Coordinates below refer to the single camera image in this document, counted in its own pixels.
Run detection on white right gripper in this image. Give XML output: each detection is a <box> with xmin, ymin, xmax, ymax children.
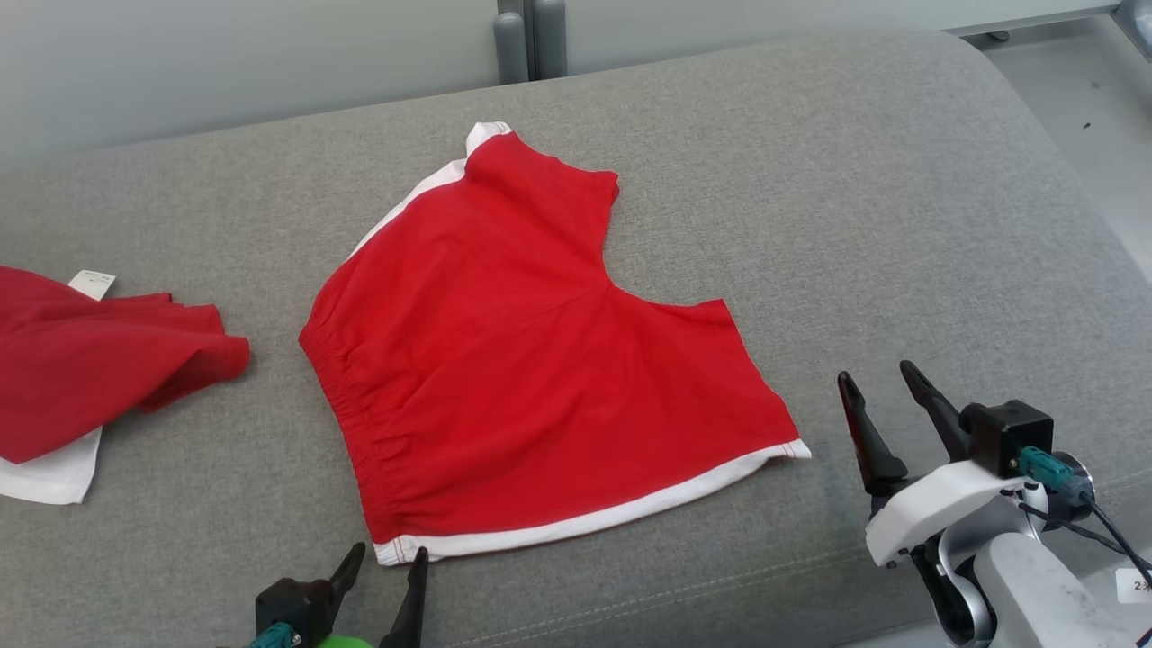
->
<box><xmin>836</xmin><ymin>359</ymin><xmax>1051</xmax><ymax>570</ymax></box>

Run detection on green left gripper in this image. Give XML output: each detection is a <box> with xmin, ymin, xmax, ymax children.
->
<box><xmin>304</xmin><ymin>541</ymin><xmax>431</xmax><ymax>648</ymax></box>

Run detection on red shorts white trim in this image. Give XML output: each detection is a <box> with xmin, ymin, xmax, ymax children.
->
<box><xmin>298</xmin><ymin>121</ymin><xmax>814</xmax><ymax>567</ymax></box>

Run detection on red shirt white sleeves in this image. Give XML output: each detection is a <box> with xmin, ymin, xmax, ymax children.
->
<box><xmin>0</xmin><ymin>265</ymin><xmax>252</xmax><ymax>506</ymax></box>

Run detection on thin black cable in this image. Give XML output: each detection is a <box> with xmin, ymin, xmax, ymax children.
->
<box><xmin>1015</xmin><ymin>499</ymin><xmax>1121</xmax><ymax>548</ymax></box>

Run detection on grey metal floor rail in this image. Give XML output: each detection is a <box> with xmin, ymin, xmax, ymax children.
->
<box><xmin>943</xmin><ymin>0</ymin><xmax>1126</xmax><ymax>38</ymax></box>

